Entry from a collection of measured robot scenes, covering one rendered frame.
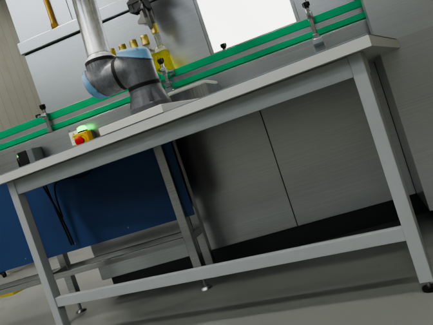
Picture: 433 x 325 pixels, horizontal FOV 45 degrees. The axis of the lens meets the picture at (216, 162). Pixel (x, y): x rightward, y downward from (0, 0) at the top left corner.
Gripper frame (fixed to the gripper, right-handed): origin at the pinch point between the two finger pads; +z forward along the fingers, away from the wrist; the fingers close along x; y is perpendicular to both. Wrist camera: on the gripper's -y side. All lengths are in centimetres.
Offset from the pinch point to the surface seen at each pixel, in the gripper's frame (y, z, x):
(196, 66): -14.2, 24.5, 3.0
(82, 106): 38.4, 23.4, 17.3
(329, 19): -73, 27, -3
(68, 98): 61, 12, -9
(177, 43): -3.7, 8.8, -12.3
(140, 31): 11.4, -3.1, -10.9
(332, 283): -48, 120, 42
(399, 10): -98, 36, 14
